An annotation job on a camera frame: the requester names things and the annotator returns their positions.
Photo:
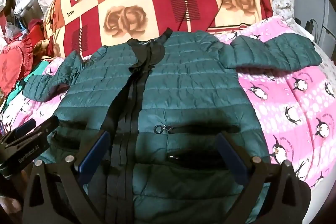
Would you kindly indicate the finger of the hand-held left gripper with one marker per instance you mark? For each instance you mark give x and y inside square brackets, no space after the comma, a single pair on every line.
[25,126]
[43,125]

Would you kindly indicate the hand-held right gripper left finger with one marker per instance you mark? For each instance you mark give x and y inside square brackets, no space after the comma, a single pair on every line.
[95,151]

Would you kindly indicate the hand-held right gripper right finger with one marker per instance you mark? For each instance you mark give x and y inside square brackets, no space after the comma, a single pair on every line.
[233,157]

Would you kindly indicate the teal quilted puffer jacket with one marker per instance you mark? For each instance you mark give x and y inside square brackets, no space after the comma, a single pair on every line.
[183,77]

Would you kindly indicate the pile of red clothes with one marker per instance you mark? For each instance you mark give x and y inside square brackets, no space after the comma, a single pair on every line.
[13,66]

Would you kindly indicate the green cloth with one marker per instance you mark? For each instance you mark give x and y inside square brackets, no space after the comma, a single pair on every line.
[14,96]

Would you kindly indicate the pink penguin print blanket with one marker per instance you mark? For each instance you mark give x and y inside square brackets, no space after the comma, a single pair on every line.
[288,108]

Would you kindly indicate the brown patterned cloth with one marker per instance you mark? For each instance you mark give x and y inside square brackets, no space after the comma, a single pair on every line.
[44,45]

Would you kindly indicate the red cloth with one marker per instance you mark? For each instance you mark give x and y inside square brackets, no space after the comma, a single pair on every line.
[35,29]

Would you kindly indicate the white plastic bag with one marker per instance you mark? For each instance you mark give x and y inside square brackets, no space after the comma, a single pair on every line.
[26,3]

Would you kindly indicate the black power adapter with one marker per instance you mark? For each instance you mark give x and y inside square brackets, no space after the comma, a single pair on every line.
[311,24]

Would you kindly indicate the rose print checkered quilt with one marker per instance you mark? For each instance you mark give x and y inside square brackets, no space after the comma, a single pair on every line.
[157,3]

